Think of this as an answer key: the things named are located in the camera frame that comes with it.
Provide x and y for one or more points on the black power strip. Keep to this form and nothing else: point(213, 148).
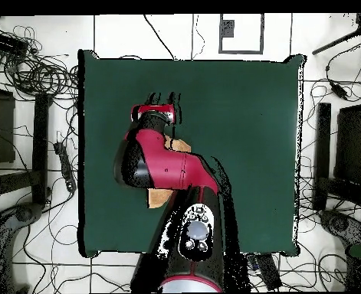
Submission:
point(269, 272)
point(65, 165)

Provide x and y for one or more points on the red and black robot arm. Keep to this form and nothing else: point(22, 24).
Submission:
point(168, 162)

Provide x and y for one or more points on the orange terry towel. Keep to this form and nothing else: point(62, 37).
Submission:
point(160, 197)

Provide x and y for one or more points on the dark green table cloth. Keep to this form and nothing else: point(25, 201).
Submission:
point(244, 153)

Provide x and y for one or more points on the black power adapter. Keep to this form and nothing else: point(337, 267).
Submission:
point(339, 91)

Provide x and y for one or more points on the black adapter box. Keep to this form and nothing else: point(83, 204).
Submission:
point(7, 44)

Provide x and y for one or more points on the black tripod leg rod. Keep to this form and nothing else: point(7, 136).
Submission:
point(336, 41)

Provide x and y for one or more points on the black wheeled stand frame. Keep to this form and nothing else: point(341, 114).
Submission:
point(323, 137)
point(40, 137)

